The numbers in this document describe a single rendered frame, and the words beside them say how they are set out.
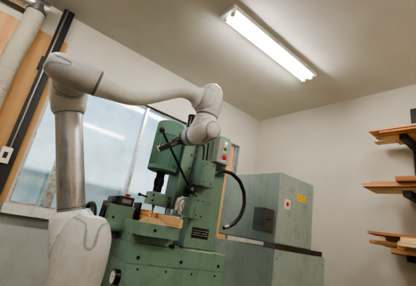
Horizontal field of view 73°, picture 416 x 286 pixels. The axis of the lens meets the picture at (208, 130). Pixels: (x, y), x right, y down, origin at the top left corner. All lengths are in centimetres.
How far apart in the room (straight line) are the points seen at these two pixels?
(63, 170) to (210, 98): 65
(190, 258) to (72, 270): 79
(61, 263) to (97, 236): 11
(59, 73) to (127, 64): 233
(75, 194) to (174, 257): 65
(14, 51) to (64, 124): 177
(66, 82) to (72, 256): 57
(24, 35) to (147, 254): 217
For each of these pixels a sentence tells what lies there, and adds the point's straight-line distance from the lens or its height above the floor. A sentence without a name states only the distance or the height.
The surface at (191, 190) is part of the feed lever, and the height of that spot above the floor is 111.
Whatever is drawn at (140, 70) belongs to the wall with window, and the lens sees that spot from 345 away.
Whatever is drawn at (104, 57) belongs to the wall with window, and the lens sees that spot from 332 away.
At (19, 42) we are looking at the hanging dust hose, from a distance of 296.
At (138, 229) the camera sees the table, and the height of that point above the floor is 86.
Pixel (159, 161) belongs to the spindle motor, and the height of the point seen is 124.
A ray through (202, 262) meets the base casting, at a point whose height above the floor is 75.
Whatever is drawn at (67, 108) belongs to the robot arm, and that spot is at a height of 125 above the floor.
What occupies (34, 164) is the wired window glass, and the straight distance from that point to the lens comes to 298.
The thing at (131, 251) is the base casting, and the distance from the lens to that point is 148.
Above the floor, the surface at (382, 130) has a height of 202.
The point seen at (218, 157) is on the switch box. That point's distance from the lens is 177.
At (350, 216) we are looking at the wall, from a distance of 348.
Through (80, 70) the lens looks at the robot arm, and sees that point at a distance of 109.
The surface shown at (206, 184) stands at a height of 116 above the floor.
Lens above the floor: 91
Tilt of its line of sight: 20 degrees up
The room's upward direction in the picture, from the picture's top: 10 degrees clockwise
